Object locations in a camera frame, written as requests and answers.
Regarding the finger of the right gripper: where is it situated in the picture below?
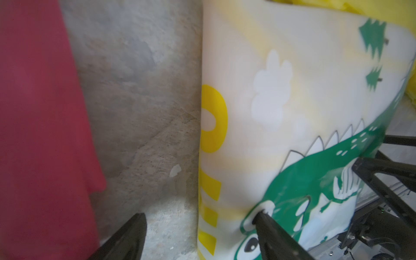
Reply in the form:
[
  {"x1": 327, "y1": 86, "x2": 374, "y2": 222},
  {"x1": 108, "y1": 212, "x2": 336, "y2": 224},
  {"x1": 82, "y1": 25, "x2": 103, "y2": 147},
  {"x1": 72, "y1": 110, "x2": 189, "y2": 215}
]
[{"x1": 351, "y1": 157, "x2": 416, "y2": 225}]

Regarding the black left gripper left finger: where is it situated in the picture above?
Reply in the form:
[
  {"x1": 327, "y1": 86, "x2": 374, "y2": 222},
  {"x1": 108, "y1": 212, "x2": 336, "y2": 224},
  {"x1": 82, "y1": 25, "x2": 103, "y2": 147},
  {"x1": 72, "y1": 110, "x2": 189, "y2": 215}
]
[{"x1": 88, "y1": 213, "x2": 147, "y2": 260}]

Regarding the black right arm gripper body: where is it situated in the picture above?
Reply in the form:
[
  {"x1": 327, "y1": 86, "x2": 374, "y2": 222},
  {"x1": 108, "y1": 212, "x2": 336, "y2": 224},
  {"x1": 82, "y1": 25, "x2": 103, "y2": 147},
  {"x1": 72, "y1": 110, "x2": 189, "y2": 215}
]
[{"x1": 338, "y1": 203, "x2": 416, "y2": 260}]

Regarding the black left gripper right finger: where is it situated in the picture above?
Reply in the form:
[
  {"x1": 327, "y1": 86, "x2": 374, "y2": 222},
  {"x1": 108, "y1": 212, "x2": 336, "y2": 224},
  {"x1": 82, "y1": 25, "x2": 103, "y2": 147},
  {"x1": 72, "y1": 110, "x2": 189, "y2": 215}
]
[{"x1": 253, "y1": 212, "x2": 314, "y2": 260}]

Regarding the white dinosaur print raincoat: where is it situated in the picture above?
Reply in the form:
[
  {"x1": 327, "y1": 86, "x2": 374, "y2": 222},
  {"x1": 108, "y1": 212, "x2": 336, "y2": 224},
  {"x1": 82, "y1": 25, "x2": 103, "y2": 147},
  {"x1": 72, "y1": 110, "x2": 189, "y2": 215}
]
[{"x1": 197, "y1": 1, "x2": 416, "y2": 260}]

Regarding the pink raincoat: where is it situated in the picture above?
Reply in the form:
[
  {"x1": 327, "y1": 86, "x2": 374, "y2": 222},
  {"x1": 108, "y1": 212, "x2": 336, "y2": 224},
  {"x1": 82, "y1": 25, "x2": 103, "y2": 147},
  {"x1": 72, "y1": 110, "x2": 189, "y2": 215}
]
[{"x1": 1, "y1": 1, "x2": 106, "y2": 260}]

